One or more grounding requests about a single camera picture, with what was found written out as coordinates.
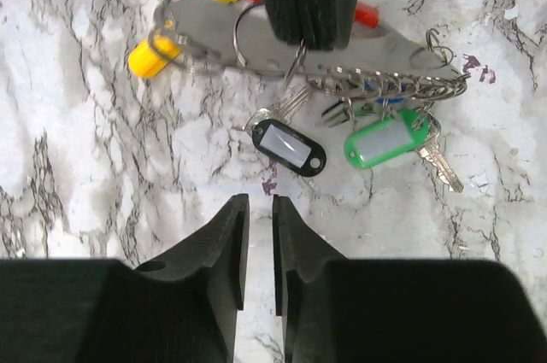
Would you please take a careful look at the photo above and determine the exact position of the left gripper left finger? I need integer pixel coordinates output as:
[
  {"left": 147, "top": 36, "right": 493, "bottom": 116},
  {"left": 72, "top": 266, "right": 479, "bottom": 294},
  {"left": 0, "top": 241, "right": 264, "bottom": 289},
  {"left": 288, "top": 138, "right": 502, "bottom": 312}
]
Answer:
[{"left": 1, "top": 194, "right": 250, "bottom": 362}]

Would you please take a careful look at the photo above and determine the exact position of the silver key with green tag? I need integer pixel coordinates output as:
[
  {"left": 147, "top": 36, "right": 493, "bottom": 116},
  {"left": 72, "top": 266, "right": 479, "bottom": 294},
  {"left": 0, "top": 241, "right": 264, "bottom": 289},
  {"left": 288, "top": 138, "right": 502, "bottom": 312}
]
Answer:
[{"left": 415, "top": 109, "right": 464, "bottom": 193}]

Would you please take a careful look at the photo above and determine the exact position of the yellow key tag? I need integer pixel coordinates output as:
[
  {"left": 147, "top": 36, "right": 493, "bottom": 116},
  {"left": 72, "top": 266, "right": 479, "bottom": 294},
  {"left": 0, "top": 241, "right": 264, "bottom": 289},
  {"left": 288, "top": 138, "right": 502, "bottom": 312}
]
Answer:
[{"left": 127, "top": 36, "right": 180, "bottom": 79}]

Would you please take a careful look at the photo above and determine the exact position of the black key tag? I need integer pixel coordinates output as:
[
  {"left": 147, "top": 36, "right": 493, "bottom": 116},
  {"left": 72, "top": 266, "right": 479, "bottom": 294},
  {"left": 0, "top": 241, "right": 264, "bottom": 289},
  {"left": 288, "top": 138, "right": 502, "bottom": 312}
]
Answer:
[{"left": 251, "top": 119, "right": 327, "bottom": 178}]

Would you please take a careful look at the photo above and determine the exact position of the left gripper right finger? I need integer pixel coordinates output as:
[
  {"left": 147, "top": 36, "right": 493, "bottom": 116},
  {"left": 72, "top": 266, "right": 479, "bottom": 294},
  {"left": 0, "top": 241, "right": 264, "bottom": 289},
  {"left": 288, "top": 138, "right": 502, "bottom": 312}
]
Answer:
[{"left": 273, "top": 196, "right": 546, "bottom": 362}]

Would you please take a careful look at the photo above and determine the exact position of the blue key tag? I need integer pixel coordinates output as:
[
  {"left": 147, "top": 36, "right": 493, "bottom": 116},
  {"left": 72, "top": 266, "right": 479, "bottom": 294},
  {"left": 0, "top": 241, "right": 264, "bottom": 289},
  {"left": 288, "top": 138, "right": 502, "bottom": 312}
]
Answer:
[{"left": 371, "top": 97, "right": 404, "bottom": 105}]

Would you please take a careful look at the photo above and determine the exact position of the green key tag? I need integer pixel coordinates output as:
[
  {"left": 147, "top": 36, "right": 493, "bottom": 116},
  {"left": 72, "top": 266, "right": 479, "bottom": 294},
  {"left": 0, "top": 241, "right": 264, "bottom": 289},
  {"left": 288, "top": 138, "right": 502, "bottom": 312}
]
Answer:
[{"left": 344, "top": 109, "right": 429, "bottom": 169}]

